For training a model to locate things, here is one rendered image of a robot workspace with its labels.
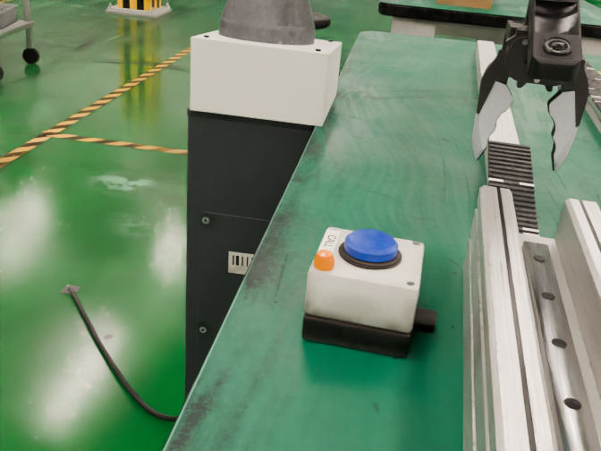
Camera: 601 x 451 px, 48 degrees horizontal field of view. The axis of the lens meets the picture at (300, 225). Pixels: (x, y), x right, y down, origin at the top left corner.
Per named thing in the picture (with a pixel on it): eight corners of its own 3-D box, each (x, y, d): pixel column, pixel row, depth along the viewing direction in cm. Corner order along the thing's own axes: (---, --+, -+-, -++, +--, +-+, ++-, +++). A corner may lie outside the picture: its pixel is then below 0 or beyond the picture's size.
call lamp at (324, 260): (315, 259, 49) (317, 244, 49) (335, 263, 49) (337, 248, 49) (311, 268, 48) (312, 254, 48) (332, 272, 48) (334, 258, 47)
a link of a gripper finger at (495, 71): (502, 123, 76) (545, 53, 72) (503, 127, 74) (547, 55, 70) (464, 104, 76) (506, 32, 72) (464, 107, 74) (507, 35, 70)
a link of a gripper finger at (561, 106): (575, 152, 80) (566, 75, 76) (583, 169, 74) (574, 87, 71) (547, 157, 80) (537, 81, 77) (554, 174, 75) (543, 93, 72)
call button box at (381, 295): (320, 287, 58) (327, 221, 55) (434, 309, 56) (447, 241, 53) (300, 339, 51) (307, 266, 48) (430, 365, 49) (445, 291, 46)
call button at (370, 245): (346, 245, 53) (350, 223, 52) (397, 254, 53) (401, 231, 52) (338, 268, 50) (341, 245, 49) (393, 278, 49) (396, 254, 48)
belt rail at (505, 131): (474, 52, 166) (477, 39, 164) (491, 55, 165) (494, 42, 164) (487, 195, 80) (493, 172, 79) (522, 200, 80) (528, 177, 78)
